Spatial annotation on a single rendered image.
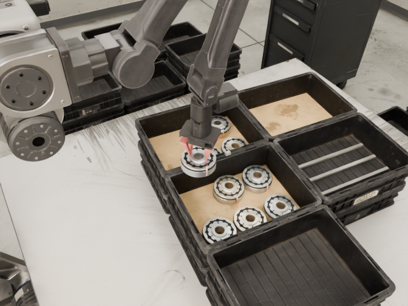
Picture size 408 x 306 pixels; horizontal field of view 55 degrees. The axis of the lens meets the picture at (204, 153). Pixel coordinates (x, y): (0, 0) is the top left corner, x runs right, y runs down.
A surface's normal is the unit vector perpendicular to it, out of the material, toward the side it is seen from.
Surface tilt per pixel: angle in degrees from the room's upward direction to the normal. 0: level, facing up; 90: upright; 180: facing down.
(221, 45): 92
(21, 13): 0
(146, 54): 93
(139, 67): 93
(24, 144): 90
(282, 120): 0
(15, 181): 0
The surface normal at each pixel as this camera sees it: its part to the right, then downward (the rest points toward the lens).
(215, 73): 0.48, 0.65
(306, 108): 0.03, -0.71
